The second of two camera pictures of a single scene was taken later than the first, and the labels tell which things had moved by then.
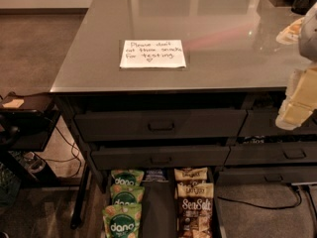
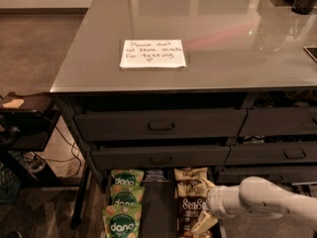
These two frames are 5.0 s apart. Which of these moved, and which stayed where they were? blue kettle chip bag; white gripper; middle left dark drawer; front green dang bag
Moved: white gripper
Stayed: front green dang bag; blue kettle chip bag; middle left dark drawer
